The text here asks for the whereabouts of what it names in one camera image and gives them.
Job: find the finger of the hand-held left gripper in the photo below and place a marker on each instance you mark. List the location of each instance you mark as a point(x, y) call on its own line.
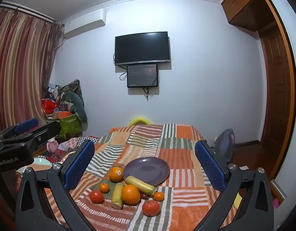
point(45, 131)
point(26, 125)

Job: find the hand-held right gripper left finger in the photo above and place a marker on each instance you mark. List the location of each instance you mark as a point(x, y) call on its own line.
point(79, 164)

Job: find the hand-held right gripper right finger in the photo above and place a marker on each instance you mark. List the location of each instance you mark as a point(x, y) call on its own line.
point(210, 166)

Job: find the orange with sticker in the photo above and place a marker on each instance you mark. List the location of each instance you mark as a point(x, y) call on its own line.
point(114, 173)

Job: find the yellow sugarcane piece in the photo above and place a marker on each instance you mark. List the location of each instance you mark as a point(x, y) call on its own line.
point(117, 196)

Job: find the large orange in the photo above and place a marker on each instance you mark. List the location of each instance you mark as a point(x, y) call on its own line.
point(130, 194)

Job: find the purple plate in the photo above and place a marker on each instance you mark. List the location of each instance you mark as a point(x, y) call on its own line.
point(150, 169)

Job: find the pale green sugarcane piece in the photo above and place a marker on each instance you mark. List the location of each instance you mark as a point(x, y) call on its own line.
point(140, 185)

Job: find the pink toy figure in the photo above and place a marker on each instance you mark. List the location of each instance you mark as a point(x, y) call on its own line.
point(52, 145)

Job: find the orange box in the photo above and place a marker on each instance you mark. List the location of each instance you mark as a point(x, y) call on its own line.
point(62, 114)

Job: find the green patterned box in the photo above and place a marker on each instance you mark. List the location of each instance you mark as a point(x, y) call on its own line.
point(69, 126)

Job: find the red bag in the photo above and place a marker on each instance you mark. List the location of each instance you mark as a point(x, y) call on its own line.
point(49, 106)

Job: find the white paper scrap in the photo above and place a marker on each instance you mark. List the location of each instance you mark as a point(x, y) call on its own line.
point(243, 167)

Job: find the small tangerine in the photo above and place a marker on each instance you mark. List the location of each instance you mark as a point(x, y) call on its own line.
point(104, 188)
point(159, 196)

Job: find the red tomato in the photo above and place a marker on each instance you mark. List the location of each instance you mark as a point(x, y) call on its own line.
point(151, 208)
point(96, 196)

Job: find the striped patchwork blanket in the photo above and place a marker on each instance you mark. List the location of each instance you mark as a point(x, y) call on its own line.
point(176, 149)

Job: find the grey-green stuffed toy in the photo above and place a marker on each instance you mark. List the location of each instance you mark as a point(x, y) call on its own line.
point(77, 103)

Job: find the striped red curtain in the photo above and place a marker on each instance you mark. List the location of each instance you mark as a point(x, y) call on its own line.
point(20, 72)

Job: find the dark patterned cushion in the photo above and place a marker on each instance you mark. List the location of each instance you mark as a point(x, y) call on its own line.
point(74, 85)

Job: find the dark red grape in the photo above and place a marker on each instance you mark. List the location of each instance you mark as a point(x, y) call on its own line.
point(143, 196)

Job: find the yellow round object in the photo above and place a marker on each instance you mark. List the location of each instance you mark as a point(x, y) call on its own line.
point(139, 120)

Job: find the pink slipper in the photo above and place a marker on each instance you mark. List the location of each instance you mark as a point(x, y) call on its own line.
point(275, 203)

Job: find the brown wooden door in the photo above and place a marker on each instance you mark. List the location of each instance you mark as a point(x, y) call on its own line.
point(276, 96)

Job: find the curtain rod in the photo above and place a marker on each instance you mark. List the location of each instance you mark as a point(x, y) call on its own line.
point(27, 10)

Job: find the white air conditioner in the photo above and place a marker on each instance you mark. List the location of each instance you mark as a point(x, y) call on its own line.
point(85, 22)

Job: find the wooden overhead cabinet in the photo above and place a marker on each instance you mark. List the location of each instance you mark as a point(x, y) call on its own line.
point(246, 7)

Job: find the small black wall monitor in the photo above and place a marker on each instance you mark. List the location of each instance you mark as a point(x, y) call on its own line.
point(142, 75)

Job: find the wall-mounted black television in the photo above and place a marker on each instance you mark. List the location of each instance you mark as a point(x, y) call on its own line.
point(142, 48)

